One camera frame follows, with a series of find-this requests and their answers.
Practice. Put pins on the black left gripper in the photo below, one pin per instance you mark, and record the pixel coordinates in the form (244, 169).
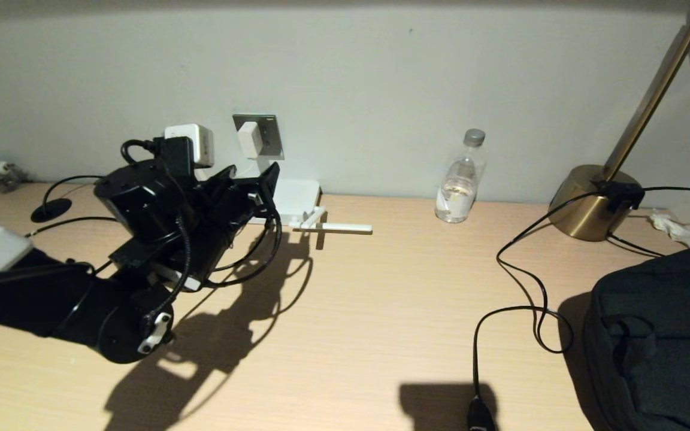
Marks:
(216, 230)

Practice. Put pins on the white power adapter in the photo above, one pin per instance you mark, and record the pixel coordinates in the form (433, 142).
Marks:
(249, 139)

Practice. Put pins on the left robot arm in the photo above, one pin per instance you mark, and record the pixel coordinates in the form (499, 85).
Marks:
(111, 299)

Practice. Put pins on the white router with antennas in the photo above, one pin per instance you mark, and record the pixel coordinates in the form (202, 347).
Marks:
(297, 200)

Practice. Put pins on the clear plastic water bottle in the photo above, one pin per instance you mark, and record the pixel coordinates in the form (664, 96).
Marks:
(456, 191)

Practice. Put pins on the brass desk lamp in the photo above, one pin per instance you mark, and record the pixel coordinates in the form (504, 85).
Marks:
(584, 206)

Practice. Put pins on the black fabric backpack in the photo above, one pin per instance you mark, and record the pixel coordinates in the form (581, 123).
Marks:
(662, 347)

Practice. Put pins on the grey wall socket plate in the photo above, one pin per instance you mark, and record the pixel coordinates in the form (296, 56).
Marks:
(273, 136)

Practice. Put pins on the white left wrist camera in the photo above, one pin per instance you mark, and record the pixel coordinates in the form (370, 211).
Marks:
(192, 143)

